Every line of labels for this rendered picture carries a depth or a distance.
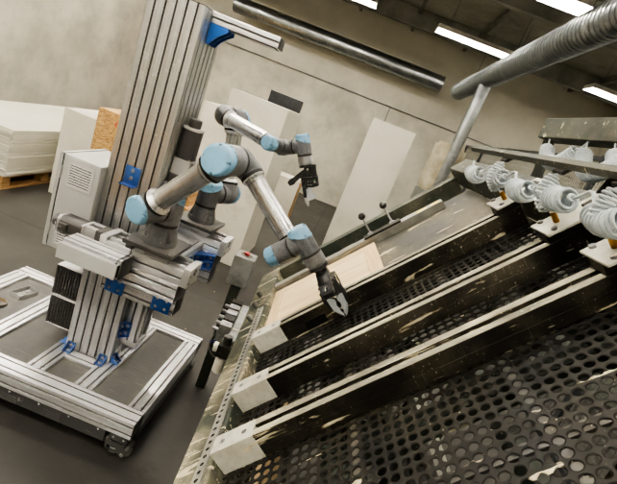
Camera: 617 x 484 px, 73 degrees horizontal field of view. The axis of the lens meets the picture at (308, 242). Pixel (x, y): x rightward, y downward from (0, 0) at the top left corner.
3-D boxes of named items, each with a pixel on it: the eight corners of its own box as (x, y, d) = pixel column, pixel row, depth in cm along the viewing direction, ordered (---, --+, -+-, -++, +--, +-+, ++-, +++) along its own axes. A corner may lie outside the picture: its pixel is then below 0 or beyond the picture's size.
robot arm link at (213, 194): (190, 199, 227) (197, 175, 224) (208, 199, 239) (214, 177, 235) (205, 207, 222) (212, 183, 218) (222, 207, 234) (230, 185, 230)
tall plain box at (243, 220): (211, 229, 542) (255, 96, 494) (254, 246, 540) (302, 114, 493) (183, 247, 455) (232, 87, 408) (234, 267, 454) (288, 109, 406)
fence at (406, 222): (279, 289, 223) (275, 283, 223) (443, 205, 207) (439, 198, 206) (278, 293, 219) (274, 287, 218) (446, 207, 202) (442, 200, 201)
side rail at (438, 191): (288, 281, 249) (280, 266, 246) (461, 193, 230) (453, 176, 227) (287, 285, 243) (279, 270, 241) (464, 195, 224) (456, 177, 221)
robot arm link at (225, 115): (209, 96, 218) (276, 134, 197) (223, 101, 227) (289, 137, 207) (201, 117, 221) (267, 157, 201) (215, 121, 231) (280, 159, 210)
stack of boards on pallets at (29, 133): (71, 146, 657) (80, 108, 640) (132, 171, 655) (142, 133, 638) (-92, 153, 421) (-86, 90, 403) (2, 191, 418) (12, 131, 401)
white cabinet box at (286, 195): (259, 205, 756) (273, 167, 736) (289, 217, 754) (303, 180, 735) (254, 209, 712) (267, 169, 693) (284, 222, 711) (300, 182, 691)
